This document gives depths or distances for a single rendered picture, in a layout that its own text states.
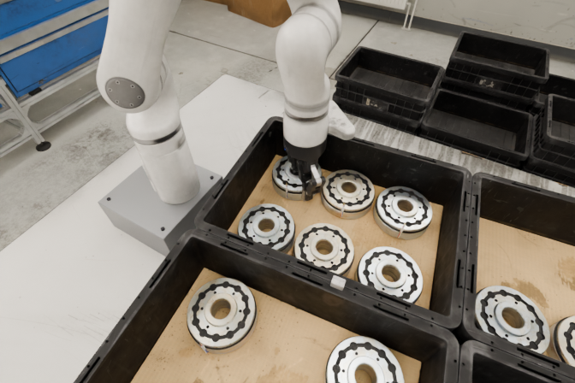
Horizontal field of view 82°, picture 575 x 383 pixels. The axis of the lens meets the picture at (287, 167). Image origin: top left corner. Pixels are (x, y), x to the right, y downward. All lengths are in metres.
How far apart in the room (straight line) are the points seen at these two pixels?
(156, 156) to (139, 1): 0.28
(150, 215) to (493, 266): 0.65
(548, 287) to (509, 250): 0.08
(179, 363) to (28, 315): 0.39
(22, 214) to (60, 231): 1.18
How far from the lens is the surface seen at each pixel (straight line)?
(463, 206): 0.63
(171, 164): 0.67
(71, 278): 0.86
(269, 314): 0.57
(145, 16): 0.49
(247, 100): 1.15
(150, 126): 0.62
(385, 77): 1.72
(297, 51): 0.43
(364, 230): 0.65
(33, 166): 2.35
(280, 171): 0.68
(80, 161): 2.23
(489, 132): 1.75
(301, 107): 0.50
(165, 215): 0.74
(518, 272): 0.72
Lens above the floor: 1.37
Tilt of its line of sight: 47 degrees down
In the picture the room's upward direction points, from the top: straight up
